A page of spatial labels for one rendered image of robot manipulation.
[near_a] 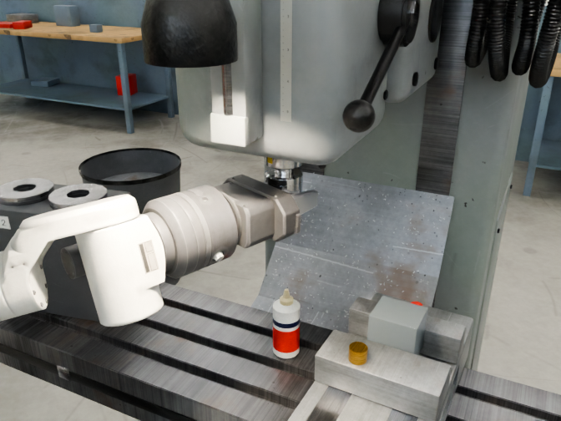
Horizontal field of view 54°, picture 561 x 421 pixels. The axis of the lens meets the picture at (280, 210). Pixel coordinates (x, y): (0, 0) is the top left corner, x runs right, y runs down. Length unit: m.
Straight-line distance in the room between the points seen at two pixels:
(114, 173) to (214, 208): 2.39
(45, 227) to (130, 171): 2.44
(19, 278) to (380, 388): 0.40
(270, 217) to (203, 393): 0.29
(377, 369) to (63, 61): 6.57
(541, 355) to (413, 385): 1.99
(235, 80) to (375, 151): 0.54
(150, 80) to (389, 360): 5.71
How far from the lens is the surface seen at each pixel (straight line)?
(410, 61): 0.72
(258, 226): 0.62
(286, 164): 0.66
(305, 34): 0.54
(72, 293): 0.97
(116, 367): 0.88
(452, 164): 1.01
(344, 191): 1.07
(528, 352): 2.64
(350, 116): 0.51
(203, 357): 0.87
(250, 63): 0.54
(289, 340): 0.83
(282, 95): 0.56
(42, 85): 6.81
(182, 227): 0.57
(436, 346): 0.76
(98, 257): 0.55
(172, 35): 0.42
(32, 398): 2.40
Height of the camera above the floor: 1.51
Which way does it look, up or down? 24 degrees down
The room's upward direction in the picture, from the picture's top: straight up
